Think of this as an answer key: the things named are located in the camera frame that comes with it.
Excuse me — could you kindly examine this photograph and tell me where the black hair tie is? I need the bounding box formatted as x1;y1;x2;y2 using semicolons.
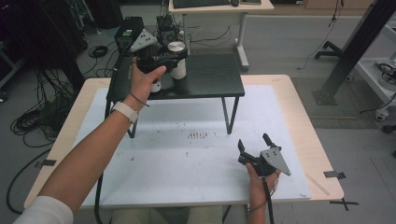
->
128;91;150;108

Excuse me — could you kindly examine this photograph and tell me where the wooden desk with white legs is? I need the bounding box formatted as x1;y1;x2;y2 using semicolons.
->
168;0;276;72

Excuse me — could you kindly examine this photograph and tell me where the white rack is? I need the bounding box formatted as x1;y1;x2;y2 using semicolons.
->
354;22;396;107

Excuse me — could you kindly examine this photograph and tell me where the black tape cross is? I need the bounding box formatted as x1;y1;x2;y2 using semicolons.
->
329;198;360;212

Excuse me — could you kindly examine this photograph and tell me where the black keyboard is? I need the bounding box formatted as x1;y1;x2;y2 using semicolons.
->
172;0;232;9

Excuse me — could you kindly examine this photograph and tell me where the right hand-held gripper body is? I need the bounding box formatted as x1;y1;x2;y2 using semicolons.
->
237;146;292;178

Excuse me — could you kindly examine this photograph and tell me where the person's left hand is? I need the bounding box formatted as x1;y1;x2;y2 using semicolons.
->
122;58;168;112

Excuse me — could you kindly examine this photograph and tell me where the black metal stand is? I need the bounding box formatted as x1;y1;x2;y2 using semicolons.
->
312;0;396;106

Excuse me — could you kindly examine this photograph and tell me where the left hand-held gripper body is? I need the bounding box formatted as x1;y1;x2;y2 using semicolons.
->
114;16;168;75

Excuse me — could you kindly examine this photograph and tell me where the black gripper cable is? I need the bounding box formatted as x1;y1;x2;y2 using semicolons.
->
262;176;276;224
93;43;133;224

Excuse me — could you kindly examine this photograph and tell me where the white table mat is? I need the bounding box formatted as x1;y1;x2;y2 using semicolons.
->
73;85;312;208

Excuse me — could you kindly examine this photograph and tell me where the white wristwatch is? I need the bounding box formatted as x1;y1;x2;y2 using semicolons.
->
110;101;140;124

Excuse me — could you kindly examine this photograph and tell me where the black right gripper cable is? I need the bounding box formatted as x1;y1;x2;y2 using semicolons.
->
262;176;276;224

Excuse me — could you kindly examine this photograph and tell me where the tangle of black floor cables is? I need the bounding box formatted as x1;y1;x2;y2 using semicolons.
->
9;68;64;148

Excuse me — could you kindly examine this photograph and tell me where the black tape strip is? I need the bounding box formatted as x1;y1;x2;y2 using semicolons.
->
34;159;58;169
323;170;347;181

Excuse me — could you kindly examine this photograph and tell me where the black computer tower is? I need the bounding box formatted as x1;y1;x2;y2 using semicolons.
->
155;14;182;48

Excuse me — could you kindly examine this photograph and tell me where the black shelf with metal legs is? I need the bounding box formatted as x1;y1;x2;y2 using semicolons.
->
105;52;246;139

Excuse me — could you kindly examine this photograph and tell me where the coiled black cable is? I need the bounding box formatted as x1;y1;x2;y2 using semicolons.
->
88;45;108;59

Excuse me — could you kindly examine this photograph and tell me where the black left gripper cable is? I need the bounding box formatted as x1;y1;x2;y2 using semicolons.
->
93;43;133;224

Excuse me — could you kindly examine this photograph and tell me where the person's right hand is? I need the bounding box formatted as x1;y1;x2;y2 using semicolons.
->
245;163;281;205

